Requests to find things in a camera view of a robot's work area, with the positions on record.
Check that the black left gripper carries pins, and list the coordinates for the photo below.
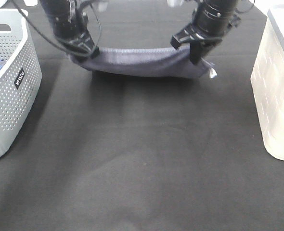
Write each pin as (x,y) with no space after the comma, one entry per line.
(73,34)

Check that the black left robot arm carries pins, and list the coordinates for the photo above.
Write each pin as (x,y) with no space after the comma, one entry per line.
(71,7)

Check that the grey perforated laundry basket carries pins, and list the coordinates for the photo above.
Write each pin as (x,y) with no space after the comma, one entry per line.
(20,76)

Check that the grey microfibre towel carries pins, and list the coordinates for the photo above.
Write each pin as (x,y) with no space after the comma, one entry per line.
(158,62)

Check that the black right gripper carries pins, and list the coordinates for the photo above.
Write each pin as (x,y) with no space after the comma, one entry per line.
(207,28)

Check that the white cylinder object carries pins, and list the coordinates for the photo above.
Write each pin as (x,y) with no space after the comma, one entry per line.
(31,3)

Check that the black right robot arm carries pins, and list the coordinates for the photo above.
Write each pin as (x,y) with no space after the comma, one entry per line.
(226,5)

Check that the white translucent storage bin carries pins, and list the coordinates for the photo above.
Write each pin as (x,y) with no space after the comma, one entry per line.
(267,80)

